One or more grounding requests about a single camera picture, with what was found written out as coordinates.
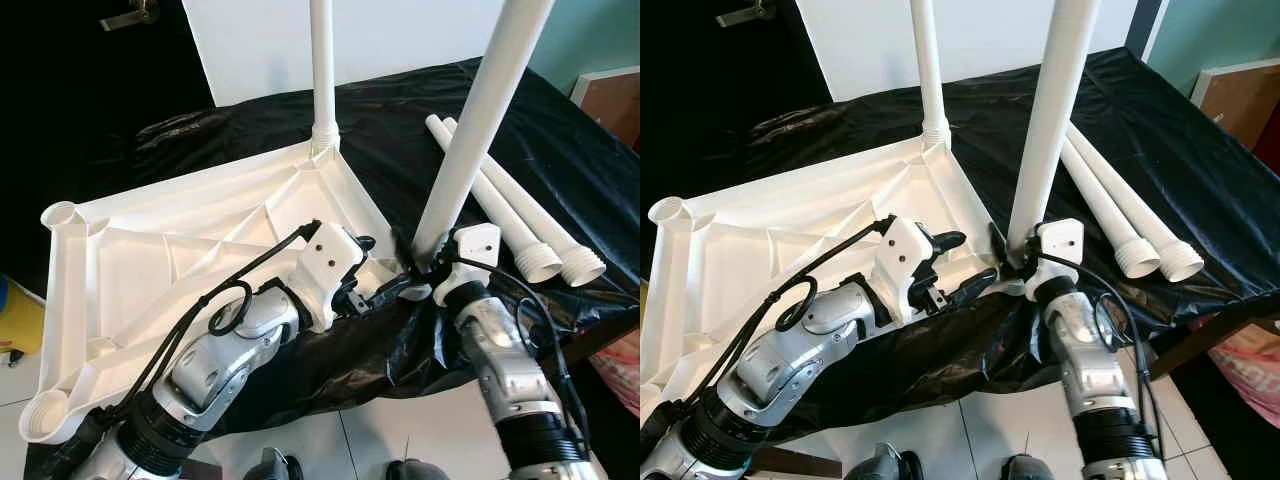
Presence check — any white plastic table leg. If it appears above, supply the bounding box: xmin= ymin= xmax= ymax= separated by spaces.
xmin=1058 ymin=135 xmax=1163 ymax=279
xmin=1005 ymin=0 xmax=1103 ymax=263
xmin=442 ymin=117 xmax=608 ymax=289
xmin=412 ymin=0 xmax=558 ymax=266
xmin=1068 ymin=120 xmax=1206 ymax=284
xmin=308 ymin=0 xmax=341 ymax=156
xmin=424 ymin=113 xmax=566 ymax=284
xmin=915 ymin=0 xmax=953 ymax=151

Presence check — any brown wooden box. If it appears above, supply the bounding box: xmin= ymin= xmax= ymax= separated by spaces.
xmin=1188 ymin=55 xmax=1280 ymax=151
xmin=570 ymin=65 xmax=641 ymax=151

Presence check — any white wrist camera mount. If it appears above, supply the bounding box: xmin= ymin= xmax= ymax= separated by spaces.
xmin=872 ymin=215 xmax=941 ymax=326
xmin=432 ymin=224 xmax=503 ymax=306
xmin=295 ymin=222 xmax=366 ymax=331
xmin=1022 ymin=218 xmax=1086 ymax=301

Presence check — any brown wooden table beam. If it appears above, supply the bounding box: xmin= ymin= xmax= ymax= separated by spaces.
xmin=560 ymin=310 xmax=641 ymax=376
xmin=1145 ymin=305 xmax=1280 ymax=379

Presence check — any black plastic table cover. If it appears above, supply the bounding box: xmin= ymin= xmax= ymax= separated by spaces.
xmin=640 ymin=48 xmax=1280 ymax=471
xmin=25 ymin=55 xmax=641 ymax=480

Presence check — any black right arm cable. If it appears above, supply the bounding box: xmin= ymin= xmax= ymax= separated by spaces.
xmin=445 ymin=255 xmax=591 ymax=451
xmin=1035 ymin=250 xmax=1166 ymax=451

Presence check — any metal door handle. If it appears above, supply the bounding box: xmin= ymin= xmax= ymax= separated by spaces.
xmin=100 ymin=0 xmax=161 ymax=31
xmin=715 ymin=0 xmax=776 ymax=28

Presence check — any grey door frame post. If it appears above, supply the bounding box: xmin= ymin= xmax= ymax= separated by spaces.
xmin=1125 ymin=0 xmax=1168 ymax=61

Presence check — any dark door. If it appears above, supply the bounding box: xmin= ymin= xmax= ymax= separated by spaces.
xmin=640 ymin=0 xmax=831 ymax=261
xmin=0 ymin=0 xmax=216 ymax=291

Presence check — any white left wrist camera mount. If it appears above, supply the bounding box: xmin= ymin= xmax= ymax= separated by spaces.
xmin=872 ymin=215 xmax=941 ymax=326
xmin=295 ymin=222 xmax=366 ymax=331

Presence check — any pink plastic bag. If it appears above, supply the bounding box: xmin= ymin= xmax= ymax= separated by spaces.
xmin=590 ymin=330 xmax=641 ymax=416
xmin=1205 ymin=325 xmax=1280 ymax=426

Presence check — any white plastic table top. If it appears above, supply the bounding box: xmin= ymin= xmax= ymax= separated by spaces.
xmin=640 ymin=135 xmax=1031 ymax=426
xmin=20 ymin=138 xmax=426 ymax=444

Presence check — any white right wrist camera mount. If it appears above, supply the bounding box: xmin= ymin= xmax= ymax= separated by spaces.
xmin=432 ymin=224 xmax=503 ymax=306
xmin=1022 ymin=218 xmax=1086 ymax=301

